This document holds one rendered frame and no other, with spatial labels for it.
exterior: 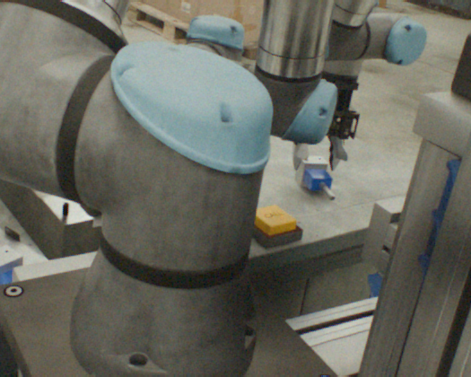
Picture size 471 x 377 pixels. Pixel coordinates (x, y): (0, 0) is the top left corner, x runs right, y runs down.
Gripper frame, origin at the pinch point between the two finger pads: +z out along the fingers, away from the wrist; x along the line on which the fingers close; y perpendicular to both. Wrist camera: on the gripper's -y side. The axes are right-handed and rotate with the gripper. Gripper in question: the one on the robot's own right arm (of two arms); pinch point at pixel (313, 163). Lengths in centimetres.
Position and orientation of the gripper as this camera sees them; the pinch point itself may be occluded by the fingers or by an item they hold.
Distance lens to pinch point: 143.8
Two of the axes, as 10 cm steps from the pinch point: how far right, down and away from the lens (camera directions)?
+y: 2.1, 4.3, -8.8
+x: 9.7, 0.2, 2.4
